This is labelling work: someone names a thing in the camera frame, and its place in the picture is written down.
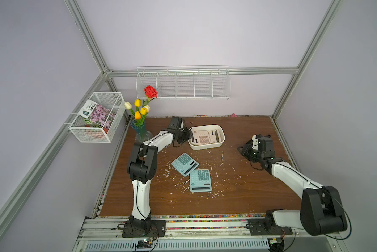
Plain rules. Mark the artificial tulip bouquet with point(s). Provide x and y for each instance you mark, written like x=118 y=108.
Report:
x=141 y=107

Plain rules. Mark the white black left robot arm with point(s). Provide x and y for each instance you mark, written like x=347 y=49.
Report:
x=142 y=167

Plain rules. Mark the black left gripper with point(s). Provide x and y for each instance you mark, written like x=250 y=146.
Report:
x=188 y=136

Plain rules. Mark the white plastic storage box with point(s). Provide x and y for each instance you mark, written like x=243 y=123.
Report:
x=209 y=146

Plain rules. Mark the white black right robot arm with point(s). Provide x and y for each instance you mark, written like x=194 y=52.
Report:
x=321 y=211

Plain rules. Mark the blue glass vase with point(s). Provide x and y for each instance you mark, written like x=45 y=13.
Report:
x=142 y=134

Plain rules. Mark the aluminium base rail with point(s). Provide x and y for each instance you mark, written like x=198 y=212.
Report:
x=201 y=233

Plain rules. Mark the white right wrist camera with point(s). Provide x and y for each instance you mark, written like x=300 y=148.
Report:
x=255 y=139

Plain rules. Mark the pink calculator front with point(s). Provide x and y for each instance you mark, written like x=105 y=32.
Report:
x=203 y=137

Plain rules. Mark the purple flower pot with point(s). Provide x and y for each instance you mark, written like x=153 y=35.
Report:
x=101 y=117

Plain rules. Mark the white wire basket left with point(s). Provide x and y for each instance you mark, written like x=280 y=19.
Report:
x=110 y=100

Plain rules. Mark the white wire wall shelf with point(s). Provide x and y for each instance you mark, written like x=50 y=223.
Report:
x=185 y=82

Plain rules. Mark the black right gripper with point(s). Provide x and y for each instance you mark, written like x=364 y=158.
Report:
x=245 y=150

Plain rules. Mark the teal calculator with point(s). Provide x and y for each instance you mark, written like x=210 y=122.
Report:
x=200 y=181
x=185 y=164

